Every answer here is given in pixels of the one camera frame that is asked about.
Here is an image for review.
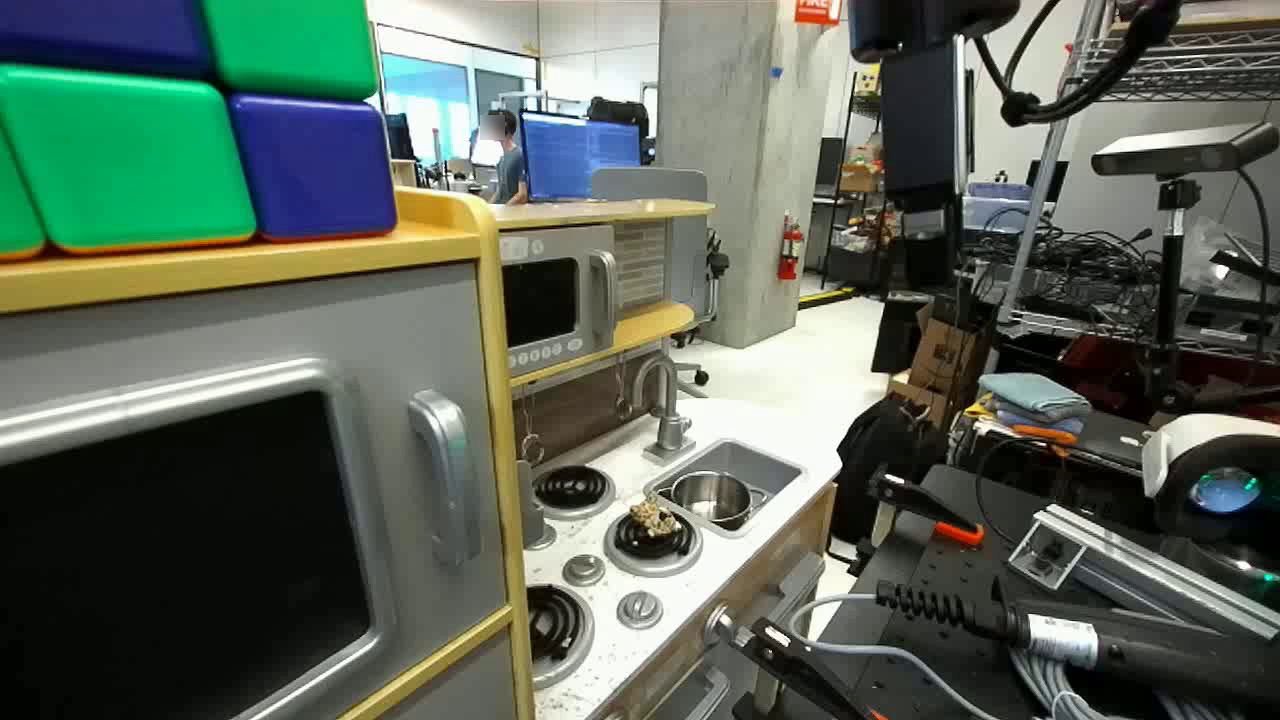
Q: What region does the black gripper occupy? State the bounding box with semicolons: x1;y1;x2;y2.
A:
882;37;970;290

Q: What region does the small steel pot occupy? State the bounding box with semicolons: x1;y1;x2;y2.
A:
662;467;760;531

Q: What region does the brown cardboard box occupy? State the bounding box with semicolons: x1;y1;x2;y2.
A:
909;311;992;406

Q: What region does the red fire extinguisher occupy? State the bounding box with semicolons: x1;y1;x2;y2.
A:
771;212;808;288

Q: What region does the teal folded cloth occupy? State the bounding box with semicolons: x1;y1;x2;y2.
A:
976;367;1098;422

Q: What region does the black bag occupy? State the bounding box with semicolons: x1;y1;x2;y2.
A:
833;392;952;549

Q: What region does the black clamp orange tip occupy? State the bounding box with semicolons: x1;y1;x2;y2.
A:
867;467;992;556

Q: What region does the grey toy sink basin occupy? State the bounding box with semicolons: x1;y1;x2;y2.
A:
639;436;805;540

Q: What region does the grey toy faucet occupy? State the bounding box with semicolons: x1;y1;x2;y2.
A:
625;344;700;464

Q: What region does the blue partition panel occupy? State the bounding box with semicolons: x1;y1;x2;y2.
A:
515;113;648;208

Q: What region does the grey toy microwave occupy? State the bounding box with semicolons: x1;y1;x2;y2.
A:
496;224;625;383

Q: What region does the person with dark hair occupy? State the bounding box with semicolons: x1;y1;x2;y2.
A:
476;105;534;208

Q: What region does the grey round stove knob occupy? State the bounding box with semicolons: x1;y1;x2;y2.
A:
614;586;668;637
562;551;608;592

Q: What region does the wooden toy kitchen unit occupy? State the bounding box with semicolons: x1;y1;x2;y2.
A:
0;183;845;720

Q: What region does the blue plastic toy block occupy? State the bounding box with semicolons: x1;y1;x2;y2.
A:
0;0;220;79
226;87;399;244

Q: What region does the green plastic toy block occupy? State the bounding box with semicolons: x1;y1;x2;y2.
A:
0;129;52;263
0;61;259;260
198;0;383;105

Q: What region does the metal ladder rail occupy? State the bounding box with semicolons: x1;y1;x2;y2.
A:
992;0;1111;326

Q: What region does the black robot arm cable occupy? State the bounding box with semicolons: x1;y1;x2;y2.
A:
970;0;1189;132

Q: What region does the orange handled tool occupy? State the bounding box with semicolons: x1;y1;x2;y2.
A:
987;414;1085;450

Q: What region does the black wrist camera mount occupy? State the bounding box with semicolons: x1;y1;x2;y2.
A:
850;0;1024;63

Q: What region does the black camera stand pole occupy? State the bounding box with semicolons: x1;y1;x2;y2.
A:
1151;173;1205;397

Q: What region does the black camera on stand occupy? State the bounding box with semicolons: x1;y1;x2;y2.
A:
1089;114;1280;180

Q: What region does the wire metal shelf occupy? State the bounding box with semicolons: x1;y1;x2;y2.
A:
1064;0;1280;107

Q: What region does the aluminium extrusion rail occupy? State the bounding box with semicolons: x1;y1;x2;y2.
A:
1006;500;1280;646

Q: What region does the grey coiled cable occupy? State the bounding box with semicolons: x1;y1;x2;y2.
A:
785;586;1117;720

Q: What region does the black ribbed cable connector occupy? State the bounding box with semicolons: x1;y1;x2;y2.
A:
867;574;1280;713

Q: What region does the grey oven door handle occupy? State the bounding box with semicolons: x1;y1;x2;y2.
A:
403;383;484;573

